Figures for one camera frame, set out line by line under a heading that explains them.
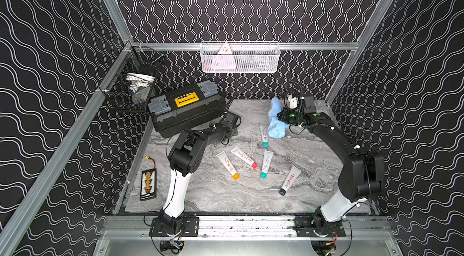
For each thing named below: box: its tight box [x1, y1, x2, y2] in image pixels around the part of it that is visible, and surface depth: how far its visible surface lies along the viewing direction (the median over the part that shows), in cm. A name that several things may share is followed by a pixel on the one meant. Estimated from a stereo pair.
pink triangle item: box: [210, 42, 237, 70], surface depth 91 cm
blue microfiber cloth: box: [267, 96, 290, 139], surface depth 90 cm
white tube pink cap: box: [230, 145, 258, 170], surface depth 95 cm
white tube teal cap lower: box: [260, 149, 274, 180], surface depth 93 cm
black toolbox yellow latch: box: [148, 80, 227, 139], surface depth 99 cm
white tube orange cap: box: [216, 150, 240, 180], surface depth 93 cm
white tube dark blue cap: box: [279, 165, 303, 196], surface depth 89 cm
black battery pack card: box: [140, 155, 158, 202], surface depth 87 cm
